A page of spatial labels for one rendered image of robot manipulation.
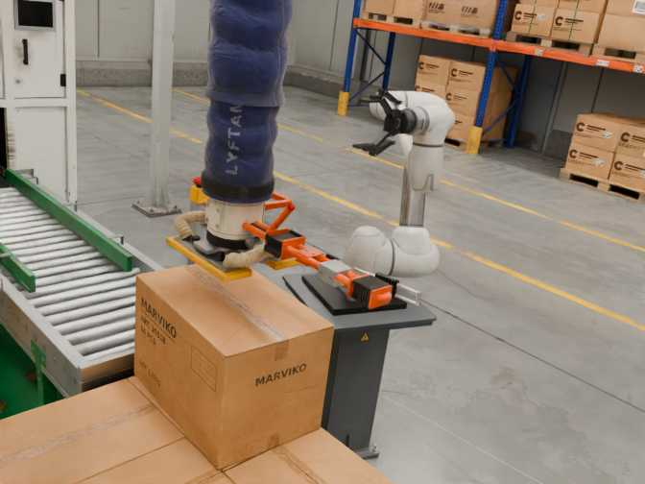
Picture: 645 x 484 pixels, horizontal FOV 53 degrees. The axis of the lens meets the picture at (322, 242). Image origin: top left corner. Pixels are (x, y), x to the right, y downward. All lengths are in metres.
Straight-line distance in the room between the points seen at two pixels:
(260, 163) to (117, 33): 10.25
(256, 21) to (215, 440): 1.21
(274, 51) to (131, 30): 10.38
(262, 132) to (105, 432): 1.07
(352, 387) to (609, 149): 6.70
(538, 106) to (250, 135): 9.13
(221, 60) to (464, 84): 8.30
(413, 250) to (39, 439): 1.51
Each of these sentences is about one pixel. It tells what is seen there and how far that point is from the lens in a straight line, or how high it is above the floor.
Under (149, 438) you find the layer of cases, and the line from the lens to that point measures 2.22.
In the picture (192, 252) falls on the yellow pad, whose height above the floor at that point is 1.12.
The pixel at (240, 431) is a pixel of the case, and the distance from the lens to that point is 2.06.
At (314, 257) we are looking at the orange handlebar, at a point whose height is 1.23.
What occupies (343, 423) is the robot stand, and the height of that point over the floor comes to 0.19.
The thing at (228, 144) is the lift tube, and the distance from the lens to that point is 1.92.
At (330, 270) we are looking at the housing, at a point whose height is 1.24.
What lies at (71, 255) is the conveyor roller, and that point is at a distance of 3.49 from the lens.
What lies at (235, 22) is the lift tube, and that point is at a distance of 1.85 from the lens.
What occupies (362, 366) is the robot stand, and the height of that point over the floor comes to 0.47.
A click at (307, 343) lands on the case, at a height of 0.91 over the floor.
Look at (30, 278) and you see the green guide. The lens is 3.08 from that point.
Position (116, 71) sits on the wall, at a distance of 12.01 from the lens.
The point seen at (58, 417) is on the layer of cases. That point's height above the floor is 0.54.
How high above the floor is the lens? 1.92
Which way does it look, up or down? 21 degrees down
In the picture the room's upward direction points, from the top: 7 degrees clockwise
